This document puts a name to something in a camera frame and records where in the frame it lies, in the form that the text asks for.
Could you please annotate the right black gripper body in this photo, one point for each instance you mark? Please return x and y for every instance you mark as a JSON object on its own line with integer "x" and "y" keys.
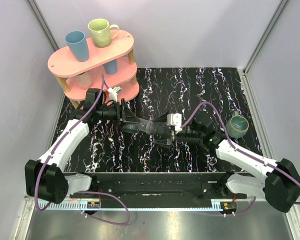
{"x": 181, "y": 133}

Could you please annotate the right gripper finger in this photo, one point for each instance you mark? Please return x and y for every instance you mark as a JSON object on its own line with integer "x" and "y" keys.
{"x": 162, "y": 117}
{"x": 166, "y": 143}

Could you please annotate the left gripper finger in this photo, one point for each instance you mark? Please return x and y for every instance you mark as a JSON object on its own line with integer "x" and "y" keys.
{"x": 126, "y": 113}
{"x": 132, "y": 125}

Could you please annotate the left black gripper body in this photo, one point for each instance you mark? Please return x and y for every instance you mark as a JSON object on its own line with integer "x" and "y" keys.
{"x": 122, "y": 113}

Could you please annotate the clear plastic canister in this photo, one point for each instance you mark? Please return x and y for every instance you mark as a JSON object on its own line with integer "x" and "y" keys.
{"x": 146, "y": 126}

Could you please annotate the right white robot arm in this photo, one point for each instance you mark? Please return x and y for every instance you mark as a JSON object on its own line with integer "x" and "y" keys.
{"x": 278, "y": 182}

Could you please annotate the blue cup middle shelf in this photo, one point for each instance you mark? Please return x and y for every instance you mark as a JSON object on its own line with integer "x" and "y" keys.
{"x": 111, "y": 67}

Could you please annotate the pink three-tier wooden shelf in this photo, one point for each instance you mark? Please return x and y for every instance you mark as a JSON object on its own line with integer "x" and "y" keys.
{"x": 65, "y": 67}

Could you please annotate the white faceted cup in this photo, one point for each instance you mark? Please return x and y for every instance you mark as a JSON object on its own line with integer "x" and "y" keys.
{"x": 84, "y": 80}

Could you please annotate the teal ceramic cup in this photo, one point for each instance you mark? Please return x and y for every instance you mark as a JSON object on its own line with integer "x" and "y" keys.
{"x": 237, "y": 126}

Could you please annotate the green ceramic mug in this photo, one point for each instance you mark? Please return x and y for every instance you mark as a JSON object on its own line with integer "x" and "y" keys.
{"x": 102, "y": 33}

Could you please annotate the blue plastic tumbler on top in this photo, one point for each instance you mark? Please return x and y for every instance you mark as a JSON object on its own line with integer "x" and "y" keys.
{"x": 77, "y": 43}

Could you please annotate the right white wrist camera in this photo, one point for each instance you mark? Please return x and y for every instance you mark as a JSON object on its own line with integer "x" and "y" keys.
{"x": 174, "y": 120}

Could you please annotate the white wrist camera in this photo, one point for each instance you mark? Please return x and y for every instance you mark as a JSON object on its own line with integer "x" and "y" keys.
{"x": 174, "y": 120}
{"x": 113, "y": 93}

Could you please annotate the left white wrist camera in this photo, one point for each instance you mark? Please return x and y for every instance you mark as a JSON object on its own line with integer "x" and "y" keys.
{"x": 113, "y": 93}

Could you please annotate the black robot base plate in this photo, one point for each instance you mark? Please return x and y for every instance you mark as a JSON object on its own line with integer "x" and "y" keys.
{"x": 158, "y": 190}

